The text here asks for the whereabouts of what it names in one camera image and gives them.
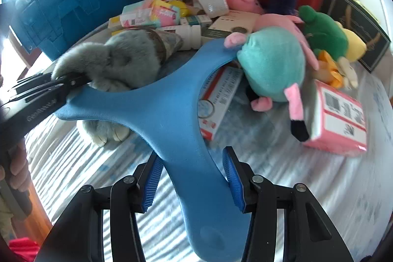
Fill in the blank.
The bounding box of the white plastic bottle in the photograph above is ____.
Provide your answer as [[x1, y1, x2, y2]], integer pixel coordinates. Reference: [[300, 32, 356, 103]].
[[176, 25, 203, 50]]

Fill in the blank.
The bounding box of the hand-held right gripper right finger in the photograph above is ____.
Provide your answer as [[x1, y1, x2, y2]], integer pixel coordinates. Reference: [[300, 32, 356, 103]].
[[223, 146, 347, 262]]

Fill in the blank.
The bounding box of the red and white box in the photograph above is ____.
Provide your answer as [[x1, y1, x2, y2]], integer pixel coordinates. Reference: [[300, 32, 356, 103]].
[[198, 66, 244, 141]]

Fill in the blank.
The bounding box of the green and white box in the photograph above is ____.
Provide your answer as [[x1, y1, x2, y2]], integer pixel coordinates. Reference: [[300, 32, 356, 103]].
[[180, 15, 213, 27]]

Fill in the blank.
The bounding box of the red cloth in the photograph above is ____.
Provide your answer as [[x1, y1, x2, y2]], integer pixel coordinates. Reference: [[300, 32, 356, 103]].
[[9, 237, 40, 262]]

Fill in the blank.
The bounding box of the blue three-armed foam toy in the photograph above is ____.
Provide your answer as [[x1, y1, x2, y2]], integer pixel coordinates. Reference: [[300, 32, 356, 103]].
[[57, 38, 255, 262]]

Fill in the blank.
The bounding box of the black book with gold print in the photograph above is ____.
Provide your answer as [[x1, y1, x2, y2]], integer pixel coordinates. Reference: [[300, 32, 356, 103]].
[[319, 0, 392, 73]]

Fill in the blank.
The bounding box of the dark green and yellow plush frog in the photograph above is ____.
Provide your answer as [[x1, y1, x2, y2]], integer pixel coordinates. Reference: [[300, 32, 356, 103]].
[[299, 6, 368, 89]]

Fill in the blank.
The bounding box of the pastel tissue pack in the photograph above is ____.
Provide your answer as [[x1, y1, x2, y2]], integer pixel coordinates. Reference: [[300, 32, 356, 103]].
[[120, 0, 182, 28]]

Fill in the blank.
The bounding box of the grey plush rabbit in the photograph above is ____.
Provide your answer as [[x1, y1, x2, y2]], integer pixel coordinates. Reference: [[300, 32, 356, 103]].
[[51, 29, 185, 147]]

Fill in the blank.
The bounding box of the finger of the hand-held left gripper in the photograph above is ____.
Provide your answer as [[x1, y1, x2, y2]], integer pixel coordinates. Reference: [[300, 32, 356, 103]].
[[14, 76, 93, 100], [15, 72, 57, 89]]

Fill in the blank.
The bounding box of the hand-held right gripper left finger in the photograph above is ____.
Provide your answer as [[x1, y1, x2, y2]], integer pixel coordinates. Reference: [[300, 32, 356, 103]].
[[34, 153, 165, 262]]

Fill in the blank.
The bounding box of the white box with round logo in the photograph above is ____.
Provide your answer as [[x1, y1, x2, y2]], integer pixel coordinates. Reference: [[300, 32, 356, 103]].
[[201, 11, 262, 42]]

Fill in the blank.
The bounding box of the person's left hand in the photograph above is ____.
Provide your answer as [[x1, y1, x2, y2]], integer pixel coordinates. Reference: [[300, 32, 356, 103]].
[[0, 144, 31, 193]]

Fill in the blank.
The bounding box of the striped bed sheet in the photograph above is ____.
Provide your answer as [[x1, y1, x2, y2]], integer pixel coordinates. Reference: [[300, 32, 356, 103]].
[[25, 66, 393, 262]]

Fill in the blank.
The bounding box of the pink tissue pack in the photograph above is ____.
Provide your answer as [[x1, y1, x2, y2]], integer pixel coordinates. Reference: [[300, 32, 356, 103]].
[[302, 79, 368, 155]]

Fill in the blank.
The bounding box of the pink pig plush teal dress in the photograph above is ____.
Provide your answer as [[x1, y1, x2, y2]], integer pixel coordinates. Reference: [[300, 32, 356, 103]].
[[224, 13, 320, 142]]

